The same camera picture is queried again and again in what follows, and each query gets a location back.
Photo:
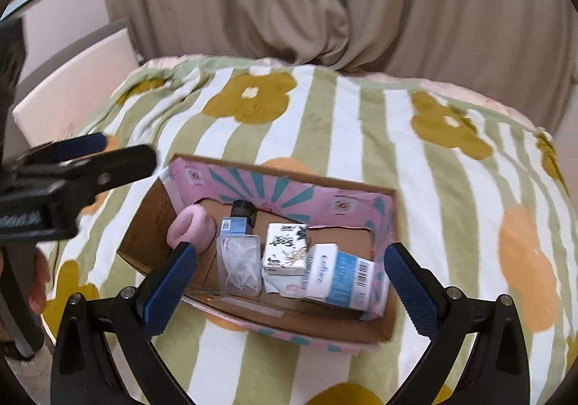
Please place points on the pink fluffy scrunchie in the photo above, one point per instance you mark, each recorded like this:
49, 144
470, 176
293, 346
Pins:
193, 225

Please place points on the clear plastic cotton swab box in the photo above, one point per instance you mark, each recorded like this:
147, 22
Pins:
239, 265

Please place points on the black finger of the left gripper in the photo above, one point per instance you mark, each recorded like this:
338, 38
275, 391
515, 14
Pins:
95, 174
79, 147

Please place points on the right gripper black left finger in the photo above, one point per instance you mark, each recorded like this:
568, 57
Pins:
83, 369

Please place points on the pink teal cardboard box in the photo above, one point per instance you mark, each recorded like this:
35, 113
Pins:
360, 218

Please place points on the small blue carton box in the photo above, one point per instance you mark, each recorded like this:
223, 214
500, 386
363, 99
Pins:
235, 226

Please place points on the white bed headboard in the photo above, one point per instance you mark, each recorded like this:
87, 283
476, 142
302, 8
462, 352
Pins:
56, 99

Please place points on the black cosmetic jar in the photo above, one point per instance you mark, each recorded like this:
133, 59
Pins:
242, 208

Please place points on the beige curtain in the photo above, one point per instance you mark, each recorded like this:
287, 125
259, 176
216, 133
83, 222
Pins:
522, 53

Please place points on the white tissue packet black print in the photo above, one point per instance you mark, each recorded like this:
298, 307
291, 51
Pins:
286, 249

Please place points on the person left hand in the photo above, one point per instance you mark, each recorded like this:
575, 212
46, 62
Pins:
24, 275

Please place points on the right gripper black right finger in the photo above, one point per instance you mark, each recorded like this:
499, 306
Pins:
497, 370

